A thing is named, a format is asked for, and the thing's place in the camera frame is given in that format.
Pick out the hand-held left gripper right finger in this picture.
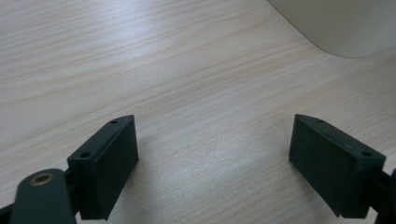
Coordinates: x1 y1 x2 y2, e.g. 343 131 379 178
288 113 387 219

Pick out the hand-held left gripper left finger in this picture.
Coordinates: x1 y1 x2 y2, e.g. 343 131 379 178
66 114 140 221

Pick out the cream plastic bin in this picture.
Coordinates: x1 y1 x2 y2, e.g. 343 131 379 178
266 0 396 59

